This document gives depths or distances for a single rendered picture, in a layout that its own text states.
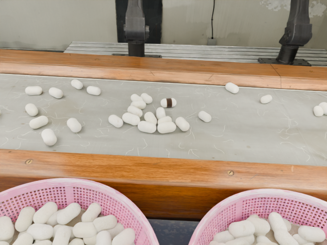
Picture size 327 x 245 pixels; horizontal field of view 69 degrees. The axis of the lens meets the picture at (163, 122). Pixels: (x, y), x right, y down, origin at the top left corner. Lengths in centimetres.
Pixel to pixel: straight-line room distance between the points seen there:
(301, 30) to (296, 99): 41
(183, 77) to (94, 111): 26
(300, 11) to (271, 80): 40
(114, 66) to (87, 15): 196
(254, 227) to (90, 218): 22
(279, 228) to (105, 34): 244
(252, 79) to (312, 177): 34
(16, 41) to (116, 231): 271
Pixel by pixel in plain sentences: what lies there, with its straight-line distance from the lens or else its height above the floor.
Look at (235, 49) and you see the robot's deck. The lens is 118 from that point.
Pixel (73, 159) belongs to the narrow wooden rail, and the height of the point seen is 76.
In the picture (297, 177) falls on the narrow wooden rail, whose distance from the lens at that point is 42.
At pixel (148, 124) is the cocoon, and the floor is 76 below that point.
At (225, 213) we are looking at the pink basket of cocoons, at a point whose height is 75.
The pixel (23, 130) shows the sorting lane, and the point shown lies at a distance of 52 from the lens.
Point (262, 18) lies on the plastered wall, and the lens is 278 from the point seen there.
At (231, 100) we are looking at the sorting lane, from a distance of 60.
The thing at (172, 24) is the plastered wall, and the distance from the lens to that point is 257.
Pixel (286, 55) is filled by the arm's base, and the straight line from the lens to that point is 107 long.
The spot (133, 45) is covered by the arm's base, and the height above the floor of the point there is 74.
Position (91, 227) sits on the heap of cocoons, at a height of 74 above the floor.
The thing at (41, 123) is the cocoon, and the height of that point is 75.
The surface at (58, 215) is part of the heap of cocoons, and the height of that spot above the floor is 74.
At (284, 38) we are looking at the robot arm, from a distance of 105.
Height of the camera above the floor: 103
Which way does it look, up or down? 37 degrees down
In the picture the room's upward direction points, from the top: 3 degrees clockwise
